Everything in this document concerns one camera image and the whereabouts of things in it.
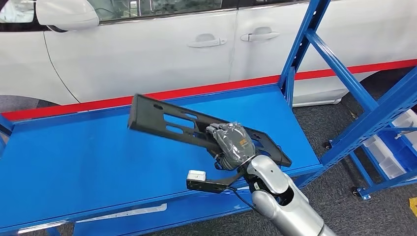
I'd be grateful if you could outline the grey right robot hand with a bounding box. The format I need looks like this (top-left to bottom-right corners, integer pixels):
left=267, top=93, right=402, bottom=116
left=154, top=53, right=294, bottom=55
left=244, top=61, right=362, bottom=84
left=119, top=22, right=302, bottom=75
left=206, top=122, right=256, bottom=172

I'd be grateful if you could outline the black plastic frame part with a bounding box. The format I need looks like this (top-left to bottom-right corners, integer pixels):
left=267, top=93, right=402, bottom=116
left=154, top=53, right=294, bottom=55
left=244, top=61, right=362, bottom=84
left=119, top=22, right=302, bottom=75
left=127, top=93, right=293, bottom=168

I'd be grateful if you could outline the blue metal shelf rack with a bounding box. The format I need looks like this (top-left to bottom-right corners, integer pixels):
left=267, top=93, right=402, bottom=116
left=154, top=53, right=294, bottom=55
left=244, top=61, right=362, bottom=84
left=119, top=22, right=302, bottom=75
left=348, top=123, right=417, bottom=201
left=0, top=0, right=417, bottom=236

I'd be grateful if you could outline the white car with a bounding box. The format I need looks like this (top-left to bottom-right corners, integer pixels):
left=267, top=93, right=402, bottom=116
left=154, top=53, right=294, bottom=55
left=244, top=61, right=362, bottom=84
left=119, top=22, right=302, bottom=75
left=0, top=0, right=417, bottom=113

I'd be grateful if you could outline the red barrier belt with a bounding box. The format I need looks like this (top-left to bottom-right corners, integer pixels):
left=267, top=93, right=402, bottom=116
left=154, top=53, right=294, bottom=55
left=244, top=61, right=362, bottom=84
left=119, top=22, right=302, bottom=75
left=0, top=59, right=417, bottom=122

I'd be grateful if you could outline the white divided plastic bin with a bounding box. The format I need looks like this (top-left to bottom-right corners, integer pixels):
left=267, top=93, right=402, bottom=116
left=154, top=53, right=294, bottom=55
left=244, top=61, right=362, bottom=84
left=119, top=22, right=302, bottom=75
left=362, top=134, right=408, bottom=180

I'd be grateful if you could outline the blue plastic bin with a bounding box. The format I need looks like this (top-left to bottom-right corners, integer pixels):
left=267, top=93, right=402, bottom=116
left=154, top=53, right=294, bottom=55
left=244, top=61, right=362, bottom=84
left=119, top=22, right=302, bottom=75
left=378, top=130, right=417, bottom=172

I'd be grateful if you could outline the white car side mirror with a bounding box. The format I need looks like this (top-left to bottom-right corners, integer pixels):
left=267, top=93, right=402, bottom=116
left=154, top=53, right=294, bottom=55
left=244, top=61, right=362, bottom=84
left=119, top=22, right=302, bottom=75
left=35, top=0, right=100, bottom=32

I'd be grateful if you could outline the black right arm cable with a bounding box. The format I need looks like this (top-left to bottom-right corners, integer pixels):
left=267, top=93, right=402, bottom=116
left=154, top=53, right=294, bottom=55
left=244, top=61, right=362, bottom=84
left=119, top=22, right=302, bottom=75
left=228, top=187, right=258, bottom=212

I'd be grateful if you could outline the white car door handle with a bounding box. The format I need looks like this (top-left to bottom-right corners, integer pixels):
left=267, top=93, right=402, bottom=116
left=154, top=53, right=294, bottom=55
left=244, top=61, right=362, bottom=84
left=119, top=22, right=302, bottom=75
left=240, top=27, right=281, bottom=42
left=187, top=33, right=228, bottom=49

